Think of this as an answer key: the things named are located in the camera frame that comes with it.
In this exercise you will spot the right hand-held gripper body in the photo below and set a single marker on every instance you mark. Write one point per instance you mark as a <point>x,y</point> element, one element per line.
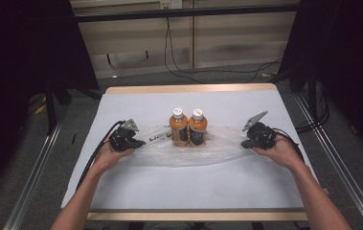
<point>260,135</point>

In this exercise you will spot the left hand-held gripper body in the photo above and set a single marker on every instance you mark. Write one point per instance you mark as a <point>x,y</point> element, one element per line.
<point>123,139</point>

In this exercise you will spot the clear plastic bag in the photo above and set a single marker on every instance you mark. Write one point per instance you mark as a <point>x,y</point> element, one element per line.
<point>220,150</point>

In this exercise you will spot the orange drink bottle white cap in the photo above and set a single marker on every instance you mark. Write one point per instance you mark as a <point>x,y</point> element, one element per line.
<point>179,129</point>
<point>197,129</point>

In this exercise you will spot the person's left hand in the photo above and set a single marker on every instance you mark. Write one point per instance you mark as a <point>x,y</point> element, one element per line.
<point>110,158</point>

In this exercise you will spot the person's right hand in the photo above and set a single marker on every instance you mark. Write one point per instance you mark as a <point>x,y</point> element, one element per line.
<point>281,153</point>

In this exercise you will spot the small black stick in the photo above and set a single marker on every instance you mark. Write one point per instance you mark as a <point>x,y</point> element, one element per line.
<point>73,138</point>

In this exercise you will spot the white table mat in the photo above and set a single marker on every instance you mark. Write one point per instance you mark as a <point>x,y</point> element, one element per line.
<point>176,185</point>

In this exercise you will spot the black metal stand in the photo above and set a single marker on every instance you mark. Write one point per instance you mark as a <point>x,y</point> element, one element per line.
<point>50,108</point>

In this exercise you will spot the wooden table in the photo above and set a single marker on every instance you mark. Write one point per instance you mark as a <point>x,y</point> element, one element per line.
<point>188,215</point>

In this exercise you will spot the yellow tape strip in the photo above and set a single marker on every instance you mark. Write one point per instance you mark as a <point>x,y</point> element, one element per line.
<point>40,109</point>

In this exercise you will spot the black curtain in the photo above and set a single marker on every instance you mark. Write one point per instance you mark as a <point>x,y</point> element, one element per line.
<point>348,64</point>
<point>13,80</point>

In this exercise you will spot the black horizontal bar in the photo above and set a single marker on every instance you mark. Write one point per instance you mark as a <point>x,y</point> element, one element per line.
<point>185,12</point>

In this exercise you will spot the white wall socket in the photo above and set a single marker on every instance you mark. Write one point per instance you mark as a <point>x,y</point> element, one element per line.
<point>170,4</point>

